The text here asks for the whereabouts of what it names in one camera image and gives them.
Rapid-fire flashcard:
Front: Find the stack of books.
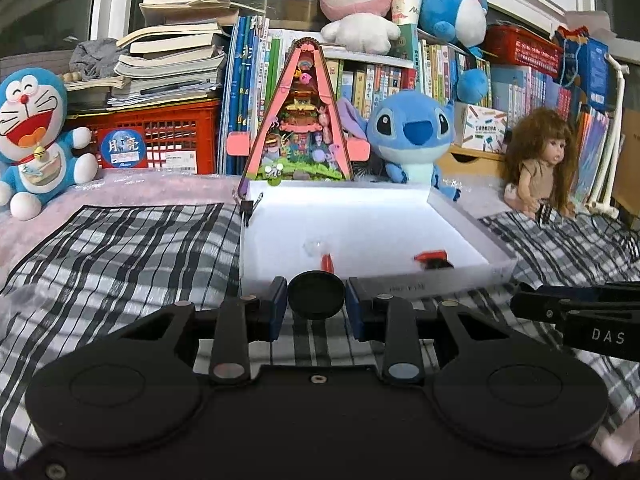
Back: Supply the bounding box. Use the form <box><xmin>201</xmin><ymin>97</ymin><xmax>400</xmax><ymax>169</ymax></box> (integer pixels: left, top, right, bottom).
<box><xmin>62</xmin><ymin>0</ymin><xmax>239</xmax><ymax>110</ymax></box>

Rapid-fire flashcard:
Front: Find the white cardboard box lid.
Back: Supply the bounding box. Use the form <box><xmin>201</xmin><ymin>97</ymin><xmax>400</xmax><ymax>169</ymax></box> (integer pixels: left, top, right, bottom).
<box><xmin>240</xmin><ymin>181</ymin><xmax>516</xmax><ymax>299</ymax></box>

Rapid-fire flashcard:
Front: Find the black clip on cloth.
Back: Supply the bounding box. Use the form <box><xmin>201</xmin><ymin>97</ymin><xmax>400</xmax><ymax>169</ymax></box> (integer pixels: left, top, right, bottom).
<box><xmin>240</xmin><ymin>193</ymin><xmax>264</xmax><ymax>228</ymax></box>

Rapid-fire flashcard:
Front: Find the red plastic crate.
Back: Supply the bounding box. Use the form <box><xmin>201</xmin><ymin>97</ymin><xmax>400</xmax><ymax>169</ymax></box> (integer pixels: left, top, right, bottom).
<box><xmin>65</xmin><ymin>99</ymin><xmax>220</xmax><ymax>174</ymax></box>

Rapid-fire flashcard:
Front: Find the pink triangular diorama house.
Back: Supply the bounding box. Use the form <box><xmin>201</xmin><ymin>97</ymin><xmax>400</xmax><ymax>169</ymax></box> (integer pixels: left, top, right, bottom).
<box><xmin>227</xmin><ymin>37</ymin><xmax>371</xmax><ymax>185</ymax></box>

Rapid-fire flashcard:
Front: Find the pink bunny plush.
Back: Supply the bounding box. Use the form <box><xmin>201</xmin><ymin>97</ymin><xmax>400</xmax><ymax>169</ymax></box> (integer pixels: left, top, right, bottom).
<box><xmin>319</xmin><ymin>0</ymin><xmax>400</xmax><ymax>55</ymax></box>

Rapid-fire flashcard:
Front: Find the clear plastic cap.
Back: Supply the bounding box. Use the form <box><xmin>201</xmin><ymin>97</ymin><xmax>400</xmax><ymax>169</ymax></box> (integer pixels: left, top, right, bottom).
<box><xmin>303</xmin><ymin>240</ymin><xmax>326</xmax><ymax>258</ymax></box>

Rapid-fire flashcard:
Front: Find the red basket on books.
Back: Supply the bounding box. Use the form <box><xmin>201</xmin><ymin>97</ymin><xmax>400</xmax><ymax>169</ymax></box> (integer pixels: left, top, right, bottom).
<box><xmin>482</xmin><ymin>24</ymin><xmax>563</xmax><ymax>78</ymax></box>

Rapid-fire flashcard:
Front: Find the small red clip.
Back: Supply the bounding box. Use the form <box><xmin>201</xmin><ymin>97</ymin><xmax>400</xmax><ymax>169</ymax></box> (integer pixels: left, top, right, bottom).
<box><xmin>321</xmin><ymin>254</ymin><xmax>334</xmax><ymax>274</ymax></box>

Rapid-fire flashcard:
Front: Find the Doraemon plush toy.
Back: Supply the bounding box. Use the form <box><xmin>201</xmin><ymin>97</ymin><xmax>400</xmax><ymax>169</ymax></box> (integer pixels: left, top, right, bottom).
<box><xmin>0</xmin><ymin>67</ymin><xmax>99</xmax><ymax>221</ymax></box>

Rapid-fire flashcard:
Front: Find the Stitch plush toy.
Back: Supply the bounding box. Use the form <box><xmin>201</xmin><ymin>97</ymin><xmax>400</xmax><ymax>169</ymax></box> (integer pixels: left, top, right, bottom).
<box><xmin>336</xmin><ymin>90</ymin><xmax>461</xmax><ymax>202</ymax></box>

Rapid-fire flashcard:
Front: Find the brown haired doll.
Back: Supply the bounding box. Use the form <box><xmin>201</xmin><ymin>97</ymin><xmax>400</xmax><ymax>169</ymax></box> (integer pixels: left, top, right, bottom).
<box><xmin>502</xmin><ymin>107</ymin><xmax>578</xmax><ymax>220</ymax></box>

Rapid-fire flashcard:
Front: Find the row of upright books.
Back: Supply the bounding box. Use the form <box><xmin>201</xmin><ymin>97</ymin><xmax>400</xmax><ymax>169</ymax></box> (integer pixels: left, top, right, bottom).
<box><xmin>219</xmin><ymin>14</ymin><xmax>576</xmax><ymax>176</ymax></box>

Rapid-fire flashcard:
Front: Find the blue paper bag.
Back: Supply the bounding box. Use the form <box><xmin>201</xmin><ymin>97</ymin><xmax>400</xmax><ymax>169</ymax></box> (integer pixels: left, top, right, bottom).
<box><xmin>553</xmin><ymin>26</ymin><xmax>608</xmax><ymax>112</ymax></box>

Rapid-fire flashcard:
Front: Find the black white plaid cloth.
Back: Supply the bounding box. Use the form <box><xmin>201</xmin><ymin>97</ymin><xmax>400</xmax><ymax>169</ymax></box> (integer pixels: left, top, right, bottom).
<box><xmin>1</xmin><ymin>204</ymin><xmax>639</xmax><ymax>469</ymax></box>

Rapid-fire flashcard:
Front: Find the black round cap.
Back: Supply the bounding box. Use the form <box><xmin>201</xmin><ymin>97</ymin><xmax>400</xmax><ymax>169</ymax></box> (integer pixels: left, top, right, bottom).
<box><xmin>288</xmin><ymin>270</ymin><xmax>345</xmax><ymax>321</ymax></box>

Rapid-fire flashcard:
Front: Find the wooden drawer box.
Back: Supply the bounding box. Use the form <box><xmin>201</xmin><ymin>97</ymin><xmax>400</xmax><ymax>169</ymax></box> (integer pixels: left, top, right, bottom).
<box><xmin>436</xmin><ymin>144</ymin><xmax>504</xmax><ymax>177</ymax></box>

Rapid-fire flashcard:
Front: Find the blue white plush toy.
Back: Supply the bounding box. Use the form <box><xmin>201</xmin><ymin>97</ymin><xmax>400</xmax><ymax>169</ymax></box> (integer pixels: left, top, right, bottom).
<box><xmin>419</xmin><ymin>0</ymin><xmax>488</xmax><ymax>58</ymax></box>

